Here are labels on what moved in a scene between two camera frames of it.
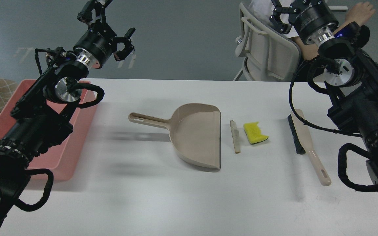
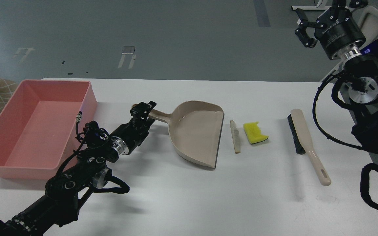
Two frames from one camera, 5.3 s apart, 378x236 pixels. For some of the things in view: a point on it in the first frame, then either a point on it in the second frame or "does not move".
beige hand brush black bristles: [303, 145] does not move
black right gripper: [308, 16] -> [335, 28]
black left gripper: [99, 39] -> [134, 132]
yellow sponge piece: [253, 132] does not move
